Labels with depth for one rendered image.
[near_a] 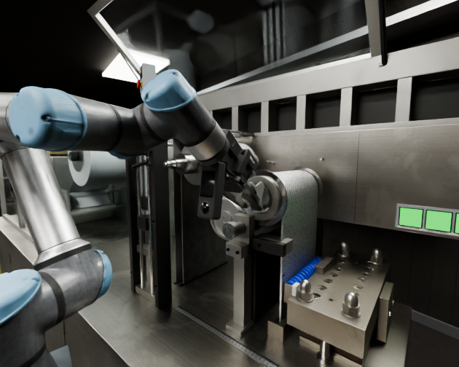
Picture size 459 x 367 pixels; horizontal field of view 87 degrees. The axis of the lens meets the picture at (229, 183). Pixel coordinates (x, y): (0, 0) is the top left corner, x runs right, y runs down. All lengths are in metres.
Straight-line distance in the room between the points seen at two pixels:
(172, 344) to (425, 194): 0.78
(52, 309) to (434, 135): 0.98
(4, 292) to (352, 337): 0.64
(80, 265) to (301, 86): 0.86
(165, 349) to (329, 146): 0.76
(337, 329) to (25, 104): 0.63
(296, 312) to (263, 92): 0.78
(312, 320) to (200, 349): 0.27
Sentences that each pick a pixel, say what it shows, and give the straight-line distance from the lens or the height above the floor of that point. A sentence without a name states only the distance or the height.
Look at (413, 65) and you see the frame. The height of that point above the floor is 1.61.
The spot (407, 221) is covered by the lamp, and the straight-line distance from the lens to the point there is 0.87.
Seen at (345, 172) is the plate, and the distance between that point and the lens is 0.88.
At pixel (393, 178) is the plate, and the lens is 0.86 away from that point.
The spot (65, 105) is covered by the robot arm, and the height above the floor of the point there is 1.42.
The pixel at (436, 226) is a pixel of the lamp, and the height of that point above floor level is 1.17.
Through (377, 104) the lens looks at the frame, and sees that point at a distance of 0.96.
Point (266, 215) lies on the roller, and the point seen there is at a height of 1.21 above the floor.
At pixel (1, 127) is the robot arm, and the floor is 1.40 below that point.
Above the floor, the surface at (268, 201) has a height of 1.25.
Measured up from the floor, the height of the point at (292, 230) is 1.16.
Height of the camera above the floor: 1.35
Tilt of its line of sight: 6 degrees down
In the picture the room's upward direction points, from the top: straight up
